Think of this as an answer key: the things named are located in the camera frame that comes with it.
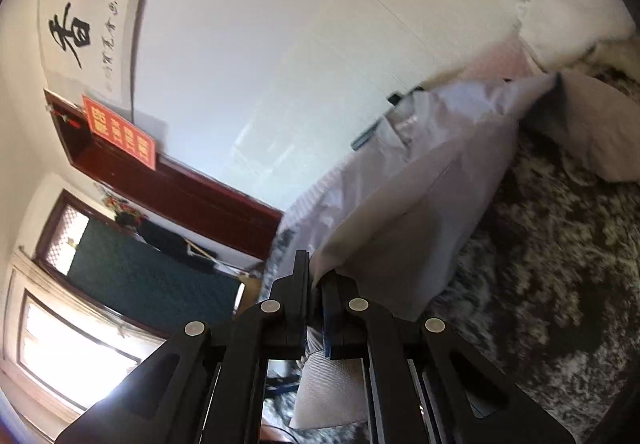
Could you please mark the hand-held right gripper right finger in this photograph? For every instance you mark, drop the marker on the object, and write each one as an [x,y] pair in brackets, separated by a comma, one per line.
[331,324]

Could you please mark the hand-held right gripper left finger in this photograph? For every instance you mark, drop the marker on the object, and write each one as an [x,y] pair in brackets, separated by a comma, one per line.
[300,304]

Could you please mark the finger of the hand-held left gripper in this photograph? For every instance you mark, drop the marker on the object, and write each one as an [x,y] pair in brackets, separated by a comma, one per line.
[395,97]
[363,137]

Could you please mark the grey garment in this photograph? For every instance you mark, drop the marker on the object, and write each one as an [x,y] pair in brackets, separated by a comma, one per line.
[425,184]

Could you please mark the dark hanging clothing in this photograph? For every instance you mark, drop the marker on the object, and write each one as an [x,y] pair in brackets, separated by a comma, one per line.
[170,244]

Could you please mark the green door curtain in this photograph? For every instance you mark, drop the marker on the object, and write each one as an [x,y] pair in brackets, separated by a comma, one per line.
[145,274]

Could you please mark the reddish brown wooden door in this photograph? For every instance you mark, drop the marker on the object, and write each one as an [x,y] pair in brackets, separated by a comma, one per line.
[175,194]

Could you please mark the colourful flower decoration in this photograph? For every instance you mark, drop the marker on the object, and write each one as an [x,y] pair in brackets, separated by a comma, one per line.
[120,209]

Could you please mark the red and yellow sign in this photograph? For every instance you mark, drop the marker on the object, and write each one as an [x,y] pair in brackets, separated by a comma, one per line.
[120,134]

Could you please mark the bright window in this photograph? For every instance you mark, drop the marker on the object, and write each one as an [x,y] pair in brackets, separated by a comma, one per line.
[60,354]

